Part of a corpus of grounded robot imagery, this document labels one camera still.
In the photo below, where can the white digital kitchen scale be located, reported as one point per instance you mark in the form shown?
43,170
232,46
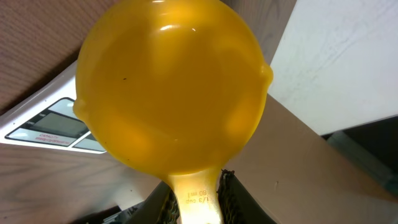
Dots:
46,119

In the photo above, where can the yellow measuring cup scoop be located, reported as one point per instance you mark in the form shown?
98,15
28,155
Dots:
174,89

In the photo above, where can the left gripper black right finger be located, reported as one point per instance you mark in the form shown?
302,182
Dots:
236,203

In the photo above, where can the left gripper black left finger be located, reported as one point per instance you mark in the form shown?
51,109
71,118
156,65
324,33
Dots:
160,207

